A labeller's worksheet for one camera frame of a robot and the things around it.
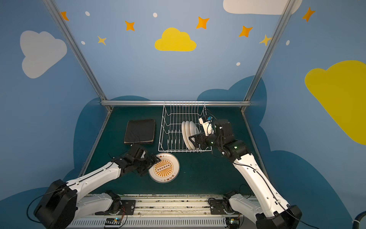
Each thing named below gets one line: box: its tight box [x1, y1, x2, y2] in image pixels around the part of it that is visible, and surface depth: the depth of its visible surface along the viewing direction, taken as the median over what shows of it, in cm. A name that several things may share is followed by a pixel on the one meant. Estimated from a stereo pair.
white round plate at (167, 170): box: [148, 152, 180, 184], surface depth 88 cm
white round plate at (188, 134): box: [184, 120, 196, 150], surface depth 88 cm
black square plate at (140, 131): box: [123, 118, 156, 144], surface depth 104 cm
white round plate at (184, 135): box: [181, 120, 193, 150], surface depth 87 cm
